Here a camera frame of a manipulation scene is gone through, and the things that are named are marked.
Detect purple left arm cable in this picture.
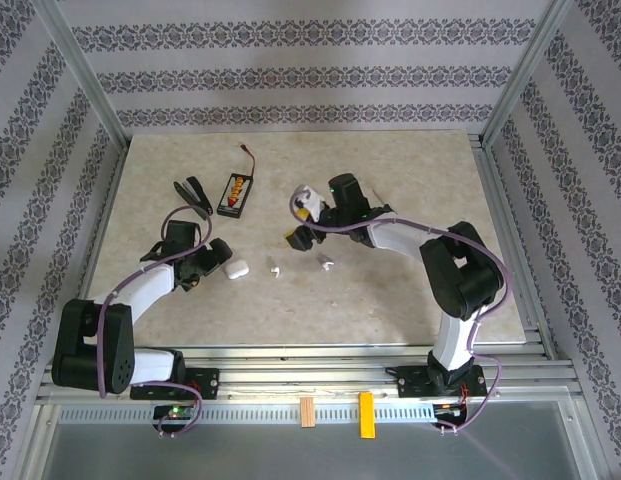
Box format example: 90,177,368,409
97,205,214,439

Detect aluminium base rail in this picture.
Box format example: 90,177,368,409
38,343,577,402

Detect aluminium side rail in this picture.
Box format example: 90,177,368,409
467,133,550,359
37,142,131,401

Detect yellow plastic block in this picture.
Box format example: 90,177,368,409
358,391,377,440

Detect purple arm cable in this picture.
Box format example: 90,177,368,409
97,205,214,439
288,185,515,437

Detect aluminium frame post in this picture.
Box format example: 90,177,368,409
481,0,577,149
34,0,130,151

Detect black stapler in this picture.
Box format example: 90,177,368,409
172,175,215,222

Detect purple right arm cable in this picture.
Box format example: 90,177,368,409
288,185,515,437

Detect black board yellow connectors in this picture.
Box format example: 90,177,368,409
216,171,255,218

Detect grey slotted cable duct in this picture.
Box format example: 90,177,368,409
58,402,437,425

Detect white earbud charging case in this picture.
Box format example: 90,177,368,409
223,258,252,282

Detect grey metal panel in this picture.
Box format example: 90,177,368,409
17,399,604,480

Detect red lead wire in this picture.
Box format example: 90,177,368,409
238,142,258,177

